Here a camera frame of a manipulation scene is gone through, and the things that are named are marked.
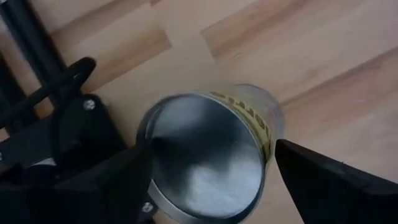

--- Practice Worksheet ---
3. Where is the yellow label tin can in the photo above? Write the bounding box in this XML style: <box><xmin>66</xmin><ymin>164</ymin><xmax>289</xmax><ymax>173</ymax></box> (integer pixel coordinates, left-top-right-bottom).
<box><xmin>136</xmin><ymin>83</ymin><xmax>284</xmax><ymax>224</ymax></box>

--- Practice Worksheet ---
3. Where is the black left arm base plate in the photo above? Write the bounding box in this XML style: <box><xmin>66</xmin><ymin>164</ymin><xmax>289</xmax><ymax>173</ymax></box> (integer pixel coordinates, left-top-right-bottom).
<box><xmin>0</xmin><ymin>93</ymin><xmax>159</xmax><ymax>224</ymax></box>

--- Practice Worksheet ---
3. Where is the black clamp lever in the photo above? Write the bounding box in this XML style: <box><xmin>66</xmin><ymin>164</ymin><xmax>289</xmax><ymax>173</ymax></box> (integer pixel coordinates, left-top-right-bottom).
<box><xmin>0</xmin><ymin>57</ymin><xmax>97</xmax><ymax>128</ymax></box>

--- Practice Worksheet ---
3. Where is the black aluminium table frame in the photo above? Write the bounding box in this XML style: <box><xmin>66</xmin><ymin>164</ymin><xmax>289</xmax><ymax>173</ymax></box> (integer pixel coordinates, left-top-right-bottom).
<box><xmin>0</xmin><ymin>0</ymin><xmax>68</xmax><ymax>134</ymax></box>

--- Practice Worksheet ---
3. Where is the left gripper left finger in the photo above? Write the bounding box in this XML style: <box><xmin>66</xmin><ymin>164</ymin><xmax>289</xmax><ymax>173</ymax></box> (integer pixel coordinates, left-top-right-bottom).
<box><xmin>0</xmin><ymin>148</ymin><xmax>153</xmax><ymax>224</ymax></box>

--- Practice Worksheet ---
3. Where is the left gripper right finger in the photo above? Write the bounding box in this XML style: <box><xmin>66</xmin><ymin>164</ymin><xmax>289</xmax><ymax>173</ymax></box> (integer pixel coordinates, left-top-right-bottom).
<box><xmin>275</xmin><ymin>138</ymin><xmax>398</xmax><ymax>224</ymax></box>

